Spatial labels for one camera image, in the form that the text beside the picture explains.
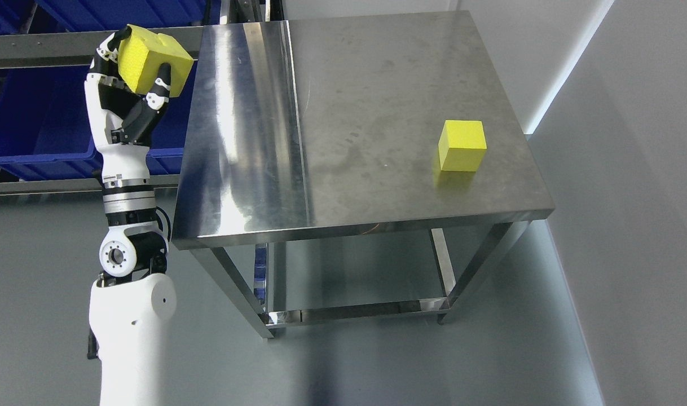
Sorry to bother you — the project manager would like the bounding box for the large blue plastic bin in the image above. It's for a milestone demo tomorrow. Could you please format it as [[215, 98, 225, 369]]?
[[0, 66, 102, 178]]

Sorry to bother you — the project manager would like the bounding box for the blue bin behind table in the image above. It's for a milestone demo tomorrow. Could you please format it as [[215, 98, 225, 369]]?
[[0, 63, 199, 181]]

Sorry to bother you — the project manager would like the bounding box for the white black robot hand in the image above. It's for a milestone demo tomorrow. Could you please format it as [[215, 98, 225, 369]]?
[[83, 25, 171, 188]]

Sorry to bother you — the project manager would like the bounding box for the stainless steel table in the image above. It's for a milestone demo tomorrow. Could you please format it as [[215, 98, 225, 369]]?
[[173, 10, 555, 339]]

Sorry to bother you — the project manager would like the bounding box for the yellow foam block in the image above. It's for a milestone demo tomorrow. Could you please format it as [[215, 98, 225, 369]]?
[[117, 25, 194, 98], [437, 119, 487, 173]]

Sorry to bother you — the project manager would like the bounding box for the blue bin upper shelf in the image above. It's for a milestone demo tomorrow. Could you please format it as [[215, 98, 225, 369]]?
[[35, 1, 220, 32]]

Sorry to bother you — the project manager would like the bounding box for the white robot forearm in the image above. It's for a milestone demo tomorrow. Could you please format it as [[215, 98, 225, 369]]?
[[87, 176, 178, 405]]

